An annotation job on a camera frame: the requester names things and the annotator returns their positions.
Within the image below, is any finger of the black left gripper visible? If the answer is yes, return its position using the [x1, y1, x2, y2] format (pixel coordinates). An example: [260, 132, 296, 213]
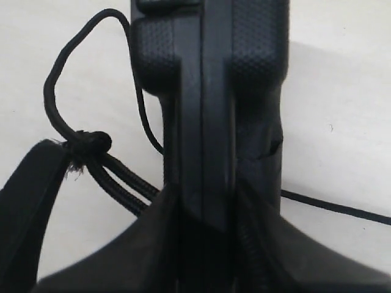
[1, 140, 69, 292]

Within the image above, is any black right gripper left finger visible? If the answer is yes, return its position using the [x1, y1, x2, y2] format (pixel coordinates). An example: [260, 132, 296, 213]
[33, 184, 178, 292]

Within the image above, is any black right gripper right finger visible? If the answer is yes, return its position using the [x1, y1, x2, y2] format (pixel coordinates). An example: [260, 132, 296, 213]
[236, 179, 390, 292]

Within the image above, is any black cord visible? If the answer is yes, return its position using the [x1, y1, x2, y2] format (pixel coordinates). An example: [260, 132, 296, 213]
[44, 8, 391, 226]

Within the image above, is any black plastic carry case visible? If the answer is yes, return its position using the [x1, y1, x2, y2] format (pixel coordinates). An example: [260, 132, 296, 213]
[131, 1, 290, 233]

